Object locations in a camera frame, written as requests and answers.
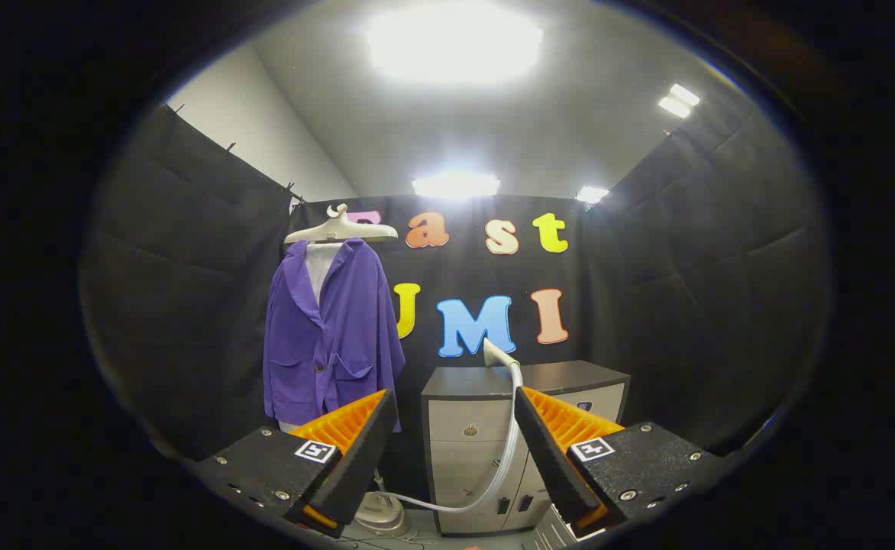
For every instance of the cream plastic clothes hanger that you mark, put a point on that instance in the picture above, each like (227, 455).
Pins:
(340, 229)

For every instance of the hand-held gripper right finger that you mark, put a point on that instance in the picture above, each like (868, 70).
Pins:
(550, 458)

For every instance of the grey cabinet with dark top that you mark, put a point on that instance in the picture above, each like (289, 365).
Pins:
(463, 458)

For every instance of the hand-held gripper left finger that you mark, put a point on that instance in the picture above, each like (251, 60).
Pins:
(360, 466)

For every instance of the white slatted box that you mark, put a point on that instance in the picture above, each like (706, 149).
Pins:
(554, 531)

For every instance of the white padded ironing board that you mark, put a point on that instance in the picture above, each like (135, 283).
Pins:
(319, 267)

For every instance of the white garment steamer base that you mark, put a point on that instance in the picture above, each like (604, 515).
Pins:
(379, 516)

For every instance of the large ceiling light panel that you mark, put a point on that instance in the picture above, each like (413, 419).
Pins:
(455, 42)

